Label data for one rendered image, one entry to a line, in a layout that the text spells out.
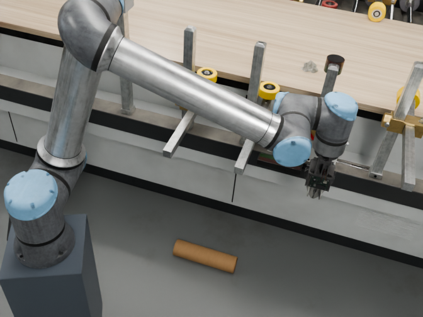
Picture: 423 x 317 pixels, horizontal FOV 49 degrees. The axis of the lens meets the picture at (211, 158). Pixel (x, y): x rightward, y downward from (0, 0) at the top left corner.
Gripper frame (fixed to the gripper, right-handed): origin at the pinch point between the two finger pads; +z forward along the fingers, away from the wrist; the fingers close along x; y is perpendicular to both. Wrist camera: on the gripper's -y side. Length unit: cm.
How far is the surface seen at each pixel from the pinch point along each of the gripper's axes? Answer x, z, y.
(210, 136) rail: -43, 12, -29
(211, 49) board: -55, -8, -60
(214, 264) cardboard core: -33, 77, -18
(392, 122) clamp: 19.1, -13.9, -29.0
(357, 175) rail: 14.6, 12.1, -28.5
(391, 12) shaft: 19, -2, -156
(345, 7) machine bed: -6, 8, -176
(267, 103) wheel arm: -24.5, -2.7, -39.1
